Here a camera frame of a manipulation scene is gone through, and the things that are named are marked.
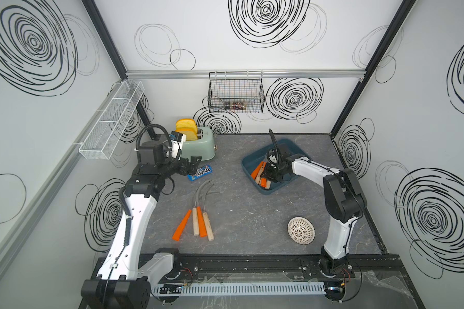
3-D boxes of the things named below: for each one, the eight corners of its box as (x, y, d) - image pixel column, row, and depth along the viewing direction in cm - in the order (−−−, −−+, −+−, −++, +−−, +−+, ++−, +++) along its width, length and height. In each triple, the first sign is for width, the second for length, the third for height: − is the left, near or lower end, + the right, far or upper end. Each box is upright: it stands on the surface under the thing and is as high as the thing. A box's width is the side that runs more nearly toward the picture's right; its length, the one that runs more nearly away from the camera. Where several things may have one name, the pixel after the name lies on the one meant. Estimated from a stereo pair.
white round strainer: (287, 244, 81) (290, 241, 77) (283, 220, 88) (286, 215, 84) (313, 244, 81) (318, 241, 77) (307, 220, 88) (311, 215, 84)
